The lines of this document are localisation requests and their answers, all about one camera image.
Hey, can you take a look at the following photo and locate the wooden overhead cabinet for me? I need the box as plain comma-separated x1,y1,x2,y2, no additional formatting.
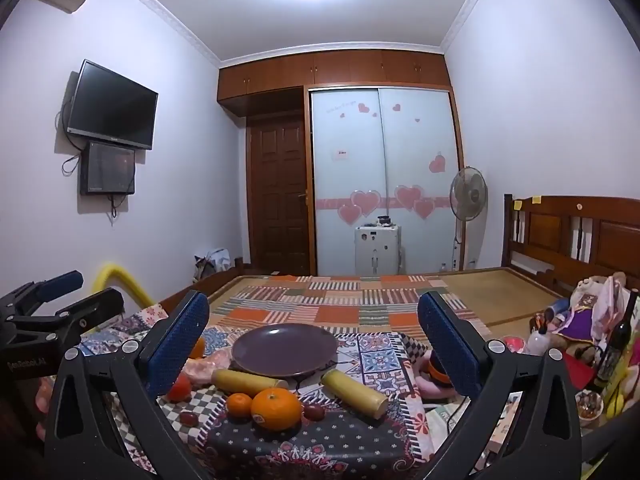
217,49,453,117

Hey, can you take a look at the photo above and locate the wooden bed headboard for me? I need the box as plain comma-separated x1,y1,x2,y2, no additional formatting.
502,194,640,301

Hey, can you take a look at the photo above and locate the sliding wardrobe with pink hearts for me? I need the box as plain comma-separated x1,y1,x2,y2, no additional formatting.
307,86,463,277

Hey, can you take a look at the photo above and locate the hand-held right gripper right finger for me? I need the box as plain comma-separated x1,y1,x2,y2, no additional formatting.
417,291,596,480

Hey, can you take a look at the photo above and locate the white boxy appliance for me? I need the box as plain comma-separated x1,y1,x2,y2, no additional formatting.
355,224,402,277

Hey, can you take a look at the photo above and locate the pink gift bag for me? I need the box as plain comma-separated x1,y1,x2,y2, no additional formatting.
592,277,630,342

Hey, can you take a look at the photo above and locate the person's left hand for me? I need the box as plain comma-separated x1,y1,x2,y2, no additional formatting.
34,379,54,442

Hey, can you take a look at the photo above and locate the large orange with sticker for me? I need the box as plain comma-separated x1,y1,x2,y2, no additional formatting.
250,386,304,432

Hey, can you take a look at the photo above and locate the brown wooden door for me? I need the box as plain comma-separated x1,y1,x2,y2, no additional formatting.
246,117,308,276

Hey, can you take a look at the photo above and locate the clear plastic bottle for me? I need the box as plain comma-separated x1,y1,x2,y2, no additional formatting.
525,327,551,357

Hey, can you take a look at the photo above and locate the purple dressed plush toy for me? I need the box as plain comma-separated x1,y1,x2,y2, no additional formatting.
547,272,628,356

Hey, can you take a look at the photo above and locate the patterned tile-print cloth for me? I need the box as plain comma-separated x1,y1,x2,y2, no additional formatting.
80,305,481,480

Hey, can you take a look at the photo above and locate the small tangerine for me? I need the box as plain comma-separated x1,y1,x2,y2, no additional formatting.
226,393,254,419

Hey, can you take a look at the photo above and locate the red box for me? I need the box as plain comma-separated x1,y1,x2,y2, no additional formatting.
567,357,598,392

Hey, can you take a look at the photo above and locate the red tomato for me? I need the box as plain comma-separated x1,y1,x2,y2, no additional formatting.
166,374,193,403

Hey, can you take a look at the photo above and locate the black and orange case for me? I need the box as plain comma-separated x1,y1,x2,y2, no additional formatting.
429,352,456,388

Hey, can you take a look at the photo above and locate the striped patchwork blanket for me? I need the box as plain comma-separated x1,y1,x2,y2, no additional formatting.
200,274,481,342

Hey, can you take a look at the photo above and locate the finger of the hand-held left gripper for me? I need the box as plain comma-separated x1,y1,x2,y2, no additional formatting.
0,271,84,322
22,287,125,336

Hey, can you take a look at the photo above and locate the dark wine bottle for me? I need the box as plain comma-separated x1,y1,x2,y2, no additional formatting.
586,290,638,395

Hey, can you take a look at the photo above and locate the wall-mounted black television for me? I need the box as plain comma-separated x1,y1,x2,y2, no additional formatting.
66,59,159,151

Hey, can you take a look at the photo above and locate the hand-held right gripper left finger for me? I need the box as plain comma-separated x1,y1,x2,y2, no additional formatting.
45,290,236,480

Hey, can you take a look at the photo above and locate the woven straw bed mat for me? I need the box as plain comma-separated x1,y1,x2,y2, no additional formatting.
200,267,566,341

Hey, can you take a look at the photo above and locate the yellow banana piece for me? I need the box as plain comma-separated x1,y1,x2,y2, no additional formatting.
211,368,291,397
320,369,390,419

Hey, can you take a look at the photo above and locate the pile of clothes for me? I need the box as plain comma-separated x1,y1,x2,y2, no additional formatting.
195,249,236,281

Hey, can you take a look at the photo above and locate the purple round plate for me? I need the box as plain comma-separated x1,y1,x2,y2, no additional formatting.
231,323,340,380

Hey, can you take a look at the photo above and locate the standing electric fan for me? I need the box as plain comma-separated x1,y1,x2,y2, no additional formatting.
449,166,489,272

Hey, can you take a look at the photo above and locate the small black wall monitor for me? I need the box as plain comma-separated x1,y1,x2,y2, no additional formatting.
80,141,136,196

